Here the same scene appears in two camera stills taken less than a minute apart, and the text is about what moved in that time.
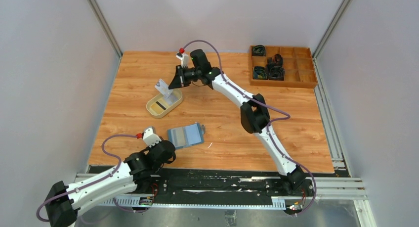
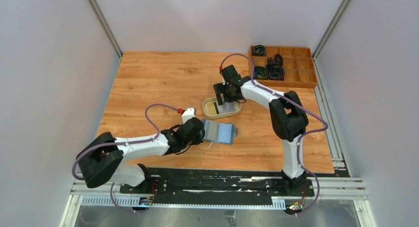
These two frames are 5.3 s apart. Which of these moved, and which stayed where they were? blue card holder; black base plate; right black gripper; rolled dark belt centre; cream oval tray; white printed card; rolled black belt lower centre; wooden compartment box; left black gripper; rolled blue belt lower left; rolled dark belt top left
Moved: left black gripper; white printed card; blue card holder; right black gripper; cream oval tray
Stayed: wooden compartment box; rolled dark belt centre; rolled black belt lower centre; black base plate; rolled dark belt top left; rolled blue belt lower left
